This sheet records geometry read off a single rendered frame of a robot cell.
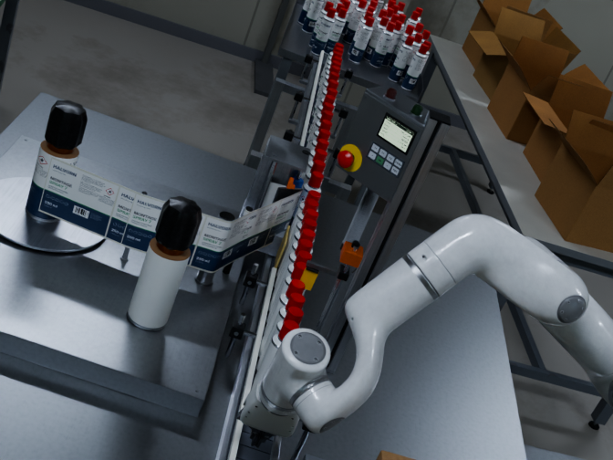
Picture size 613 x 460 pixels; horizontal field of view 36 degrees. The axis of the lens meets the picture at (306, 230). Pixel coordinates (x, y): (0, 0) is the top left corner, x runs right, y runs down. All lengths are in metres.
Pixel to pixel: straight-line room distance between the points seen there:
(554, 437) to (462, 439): 1.78
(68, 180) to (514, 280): 1.08
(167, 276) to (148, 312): 0.10
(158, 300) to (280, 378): 0.52
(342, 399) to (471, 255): 0.31
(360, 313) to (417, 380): 0.81
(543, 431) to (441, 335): 1.51
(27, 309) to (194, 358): 0.36
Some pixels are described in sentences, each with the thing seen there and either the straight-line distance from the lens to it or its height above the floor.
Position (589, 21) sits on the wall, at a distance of 6.63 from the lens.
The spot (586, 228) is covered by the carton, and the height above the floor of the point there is 0.85.
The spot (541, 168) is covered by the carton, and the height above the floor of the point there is 0.82.
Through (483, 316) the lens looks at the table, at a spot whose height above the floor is 0.83.
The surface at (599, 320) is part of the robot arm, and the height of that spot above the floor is 1.38.
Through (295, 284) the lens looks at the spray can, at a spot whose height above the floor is 1.08.
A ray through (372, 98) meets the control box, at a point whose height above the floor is 1.47.
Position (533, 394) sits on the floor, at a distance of 4.18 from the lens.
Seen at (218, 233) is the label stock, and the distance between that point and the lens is 2.18.
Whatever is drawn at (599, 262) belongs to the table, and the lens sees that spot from 3.63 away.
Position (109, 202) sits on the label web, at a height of 1.01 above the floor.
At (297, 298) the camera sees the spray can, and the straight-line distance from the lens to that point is 1.95.
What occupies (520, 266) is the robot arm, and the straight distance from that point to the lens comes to 1.59.
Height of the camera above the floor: 2.11
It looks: 28 degrees down
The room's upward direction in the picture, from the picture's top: 22 degrees clockwise
